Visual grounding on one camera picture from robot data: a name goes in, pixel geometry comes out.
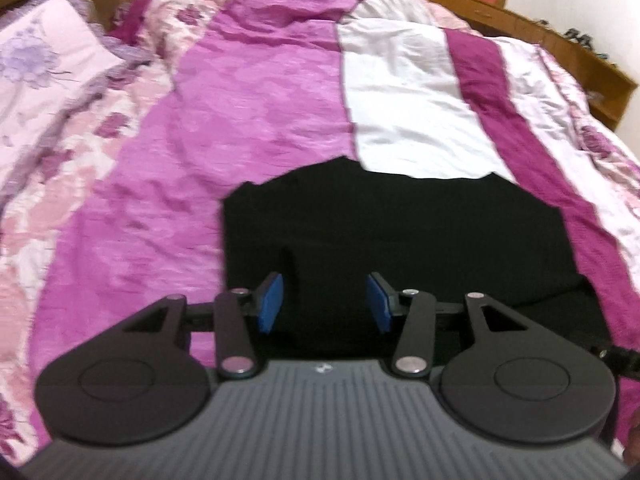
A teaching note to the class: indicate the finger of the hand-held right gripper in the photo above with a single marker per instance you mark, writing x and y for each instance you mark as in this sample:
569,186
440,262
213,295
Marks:
625,362

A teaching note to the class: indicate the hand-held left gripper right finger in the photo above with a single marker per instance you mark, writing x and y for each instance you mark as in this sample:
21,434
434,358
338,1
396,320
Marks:
378,305

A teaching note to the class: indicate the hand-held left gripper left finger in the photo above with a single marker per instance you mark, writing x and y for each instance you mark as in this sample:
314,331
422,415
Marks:
270,305

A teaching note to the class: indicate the black button cardigan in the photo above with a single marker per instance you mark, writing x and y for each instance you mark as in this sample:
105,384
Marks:
400,225

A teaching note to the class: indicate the pink purple floral bedspread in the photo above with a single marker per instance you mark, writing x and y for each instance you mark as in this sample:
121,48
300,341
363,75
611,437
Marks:
250,110

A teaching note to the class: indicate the small dark shelf clutter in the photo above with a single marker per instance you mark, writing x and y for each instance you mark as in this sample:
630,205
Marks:
582,40

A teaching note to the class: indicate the pale floral ruffled pillow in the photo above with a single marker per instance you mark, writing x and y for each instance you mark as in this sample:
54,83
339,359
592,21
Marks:
40,60

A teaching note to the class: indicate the wooden bed frame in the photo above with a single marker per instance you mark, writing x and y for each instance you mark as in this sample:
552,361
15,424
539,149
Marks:
590,65

